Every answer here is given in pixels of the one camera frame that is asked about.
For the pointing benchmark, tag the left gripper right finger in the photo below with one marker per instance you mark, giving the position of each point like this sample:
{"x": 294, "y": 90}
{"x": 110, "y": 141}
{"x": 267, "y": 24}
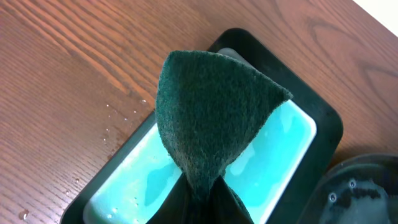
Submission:
{"x": 224, "y": 207}

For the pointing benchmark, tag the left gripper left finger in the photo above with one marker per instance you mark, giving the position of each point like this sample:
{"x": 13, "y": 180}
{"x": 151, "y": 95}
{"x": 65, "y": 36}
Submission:
{"x": 179, "y": 207}

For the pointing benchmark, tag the green yellow sponge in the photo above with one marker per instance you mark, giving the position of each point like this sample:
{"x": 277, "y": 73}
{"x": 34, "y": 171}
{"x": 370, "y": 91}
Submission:
{"x": 208, "y": 108}

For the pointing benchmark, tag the black rectangular water tray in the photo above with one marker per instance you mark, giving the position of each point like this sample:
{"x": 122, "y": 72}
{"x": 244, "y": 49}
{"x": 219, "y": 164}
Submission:
{"x": 274, "y": 176}

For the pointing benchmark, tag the black round tray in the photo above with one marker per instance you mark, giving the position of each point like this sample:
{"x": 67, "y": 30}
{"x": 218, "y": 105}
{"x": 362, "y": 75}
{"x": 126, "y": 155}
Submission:
{"x": 360, "y": 190}

